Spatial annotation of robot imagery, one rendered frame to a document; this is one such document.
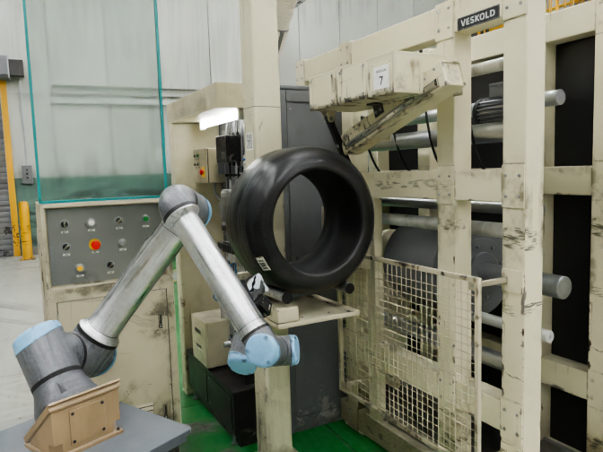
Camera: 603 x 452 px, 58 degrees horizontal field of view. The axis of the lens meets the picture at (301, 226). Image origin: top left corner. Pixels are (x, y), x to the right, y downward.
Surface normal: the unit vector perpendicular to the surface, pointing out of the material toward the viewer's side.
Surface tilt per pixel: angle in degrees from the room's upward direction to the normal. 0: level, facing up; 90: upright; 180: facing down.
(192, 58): 90
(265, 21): 90
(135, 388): 89
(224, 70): 90
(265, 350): 76
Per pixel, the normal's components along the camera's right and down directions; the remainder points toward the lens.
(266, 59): 0.48, 0.07
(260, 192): -0.26, -0.26
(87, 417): 0.79, 0.04
